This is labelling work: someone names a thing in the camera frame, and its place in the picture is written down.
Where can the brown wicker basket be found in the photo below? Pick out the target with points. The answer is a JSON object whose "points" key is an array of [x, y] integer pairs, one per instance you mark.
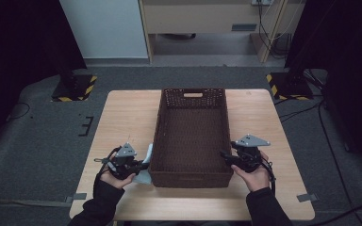
{"points": [[191, 144]]}

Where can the light blue cloth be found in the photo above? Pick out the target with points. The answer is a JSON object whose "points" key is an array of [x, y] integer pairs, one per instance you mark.
{"points": [[145, 179]]}

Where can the black curtain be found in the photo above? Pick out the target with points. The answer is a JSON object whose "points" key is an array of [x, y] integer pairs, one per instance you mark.
{"points": [[348, 62], [19, 56]]}

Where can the light wooden desk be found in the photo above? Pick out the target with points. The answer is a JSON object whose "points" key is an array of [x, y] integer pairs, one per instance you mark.
{"points": [[201, 19]]}

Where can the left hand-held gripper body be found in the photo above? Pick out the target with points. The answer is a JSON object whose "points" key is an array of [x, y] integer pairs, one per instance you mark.
{"points": [[124, 164]]}

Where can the person's right hand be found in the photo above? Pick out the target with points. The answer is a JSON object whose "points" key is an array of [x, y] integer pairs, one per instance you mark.
{"points": [[254, 180]]}

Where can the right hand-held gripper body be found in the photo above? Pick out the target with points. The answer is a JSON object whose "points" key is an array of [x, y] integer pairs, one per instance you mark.
{"points": [[248, 157]]}

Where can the person's left hand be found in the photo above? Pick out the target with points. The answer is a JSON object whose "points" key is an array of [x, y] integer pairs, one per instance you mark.
{"points": [[116, 180]]}

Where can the white cabinet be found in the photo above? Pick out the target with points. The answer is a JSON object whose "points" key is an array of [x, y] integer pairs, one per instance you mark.
{"points": [[103, 28]]}

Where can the black yellow striped stand base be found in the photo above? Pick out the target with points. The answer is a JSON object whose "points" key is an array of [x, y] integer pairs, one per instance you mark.
{"points": [[75, 89], [290, 88]]}

